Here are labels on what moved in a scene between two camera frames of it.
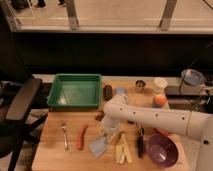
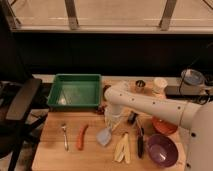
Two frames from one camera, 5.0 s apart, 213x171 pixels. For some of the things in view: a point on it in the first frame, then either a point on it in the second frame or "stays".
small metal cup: [140, 86] stays
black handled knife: [140, 143] stays
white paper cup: [159, 85] stays
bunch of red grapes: [98, 117] -> [100, 110]
